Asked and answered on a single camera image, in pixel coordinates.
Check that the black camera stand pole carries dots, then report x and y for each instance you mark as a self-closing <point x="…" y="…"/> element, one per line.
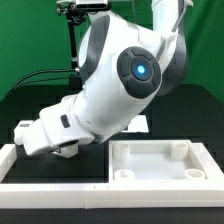
<point x="74" y="17"/>

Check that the white square table top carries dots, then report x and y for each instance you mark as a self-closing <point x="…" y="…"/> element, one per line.
<point x="155" y="160"/>

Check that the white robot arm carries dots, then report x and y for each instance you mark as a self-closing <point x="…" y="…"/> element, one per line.
<point x="123" y="67"/>

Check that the overhead camera on stand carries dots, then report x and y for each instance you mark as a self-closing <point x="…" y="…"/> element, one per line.
<point x="87" y="5"/>

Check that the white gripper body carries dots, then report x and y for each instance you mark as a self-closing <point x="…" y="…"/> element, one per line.
<point x="56" y="128"/>

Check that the white marker sheet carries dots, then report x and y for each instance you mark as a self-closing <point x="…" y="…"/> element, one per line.
<point x="138" y="124"/>

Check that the white U-shaped fence frame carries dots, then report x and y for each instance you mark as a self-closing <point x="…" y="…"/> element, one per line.
<point x="185" y="193"/>

